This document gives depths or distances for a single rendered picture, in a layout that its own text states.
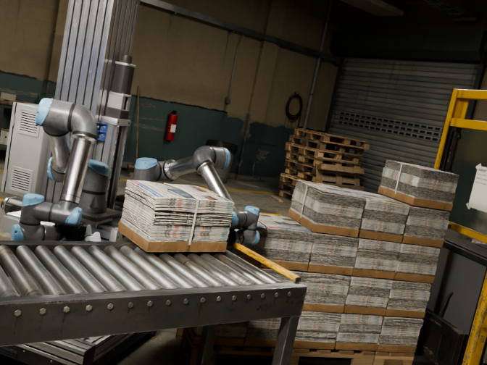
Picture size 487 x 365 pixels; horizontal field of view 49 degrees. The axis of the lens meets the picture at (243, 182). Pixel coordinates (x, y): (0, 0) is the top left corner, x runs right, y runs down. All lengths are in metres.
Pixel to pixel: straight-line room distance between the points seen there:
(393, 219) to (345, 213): 0.32
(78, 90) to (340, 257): 1.68
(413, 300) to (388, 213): 0.61
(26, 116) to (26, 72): 6.10
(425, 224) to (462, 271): 0.68
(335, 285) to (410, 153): 7.66
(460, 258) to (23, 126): 2.87
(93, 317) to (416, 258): 2.22
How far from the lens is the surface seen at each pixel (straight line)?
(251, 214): 2.58
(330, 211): 2.99
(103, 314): 1.66
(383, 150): 11.00
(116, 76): 2.77
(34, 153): 2.87
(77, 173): 2.13
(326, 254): 3.05
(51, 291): 1.67
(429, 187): 3.31
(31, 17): 9.01
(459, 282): 3.93
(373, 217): 3.14
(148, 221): 2.11
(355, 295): 3.23
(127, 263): 1.97
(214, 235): 2.24
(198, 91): 10.18
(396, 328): 3.49
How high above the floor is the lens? 1.41
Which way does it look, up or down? 8 degrees down
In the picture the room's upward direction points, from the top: 11 degrees clockwise
